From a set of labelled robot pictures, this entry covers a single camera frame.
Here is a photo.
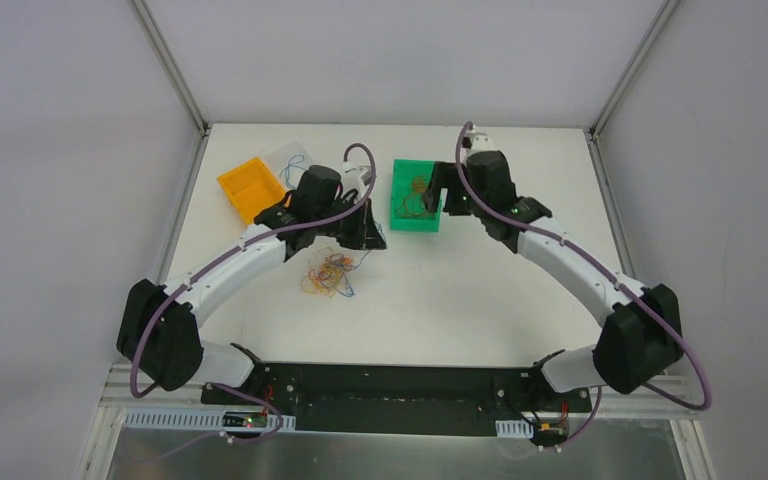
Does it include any green plastic bin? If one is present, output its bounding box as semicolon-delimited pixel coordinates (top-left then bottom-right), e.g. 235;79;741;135
389;159;440;233

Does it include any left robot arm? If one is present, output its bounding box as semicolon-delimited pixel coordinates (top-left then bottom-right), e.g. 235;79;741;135
116;165;386;405

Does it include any aluminium frame rail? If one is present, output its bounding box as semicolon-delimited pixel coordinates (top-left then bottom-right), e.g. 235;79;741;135
128;0;209;137
589;0;684;141

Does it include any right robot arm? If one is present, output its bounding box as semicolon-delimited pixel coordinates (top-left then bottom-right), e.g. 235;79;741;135
422;151;684;410

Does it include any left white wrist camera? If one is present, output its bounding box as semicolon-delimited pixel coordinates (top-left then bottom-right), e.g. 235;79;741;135
342;165;372;197

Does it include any white translucent bin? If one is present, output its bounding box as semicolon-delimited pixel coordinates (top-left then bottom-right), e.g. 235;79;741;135
260;139;316;190

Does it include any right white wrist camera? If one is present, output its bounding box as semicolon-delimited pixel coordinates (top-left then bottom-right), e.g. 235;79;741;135
461;130;498;157

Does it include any left white cable duct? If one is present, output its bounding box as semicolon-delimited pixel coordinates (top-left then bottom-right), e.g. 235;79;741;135
123;408;296;433

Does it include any right white cable duct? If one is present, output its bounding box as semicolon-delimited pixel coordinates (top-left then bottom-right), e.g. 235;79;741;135
495;419;534;439

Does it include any right aluminium frame rail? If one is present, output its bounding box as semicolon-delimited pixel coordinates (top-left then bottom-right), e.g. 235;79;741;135
589;0;684;141

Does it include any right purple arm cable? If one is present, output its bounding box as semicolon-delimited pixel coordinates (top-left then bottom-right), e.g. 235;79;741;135
454;121;714;453

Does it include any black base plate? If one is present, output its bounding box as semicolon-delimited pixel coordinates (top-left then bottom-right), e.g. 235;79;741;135
200;362;592;437

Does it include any white cable duct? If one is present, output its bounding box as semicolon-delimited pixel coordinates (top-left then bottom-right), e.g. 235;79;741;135
123;408;296;433
495;419;534;439

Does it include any yellow plastic bin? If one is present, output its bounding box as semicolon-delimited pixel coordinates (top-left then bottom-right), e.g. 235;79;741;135
217;157;287;225

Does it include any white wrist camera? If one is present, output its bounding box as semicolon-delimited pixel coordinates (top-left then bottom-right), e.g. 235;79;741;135
461;130;498;157
342;165;372;197

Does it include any left aluminium frame rail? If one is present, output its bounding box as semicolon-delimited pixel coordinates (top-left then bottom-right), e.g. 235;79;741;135
128;0;209;137

